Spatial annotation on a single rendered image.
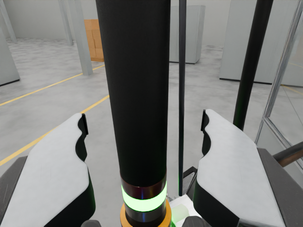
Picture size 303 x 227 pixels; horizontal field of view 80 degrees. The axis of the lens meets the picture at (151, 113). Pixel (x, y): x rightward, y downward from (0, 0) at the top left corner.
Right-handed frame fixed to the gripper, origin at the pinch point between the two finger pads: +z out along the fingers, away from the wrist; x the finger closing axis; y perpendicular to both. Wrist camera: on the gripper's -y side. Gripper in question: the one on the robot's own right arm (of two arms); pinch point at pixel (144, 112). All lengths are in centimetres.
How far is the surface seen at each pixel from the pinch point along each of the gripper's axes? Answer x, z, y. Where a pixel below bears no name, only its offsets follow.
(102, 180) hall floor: -56, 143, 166
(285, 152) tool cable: 18.0, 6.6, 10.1
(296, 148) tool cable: 20.0, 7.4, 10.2
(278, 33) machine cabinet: 314, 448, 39
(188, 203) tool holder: 4.2, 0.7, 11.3
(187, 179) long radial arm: 16, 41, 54
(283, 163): 17.8, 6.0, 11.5
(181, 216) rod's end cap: 3.2, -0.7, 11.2
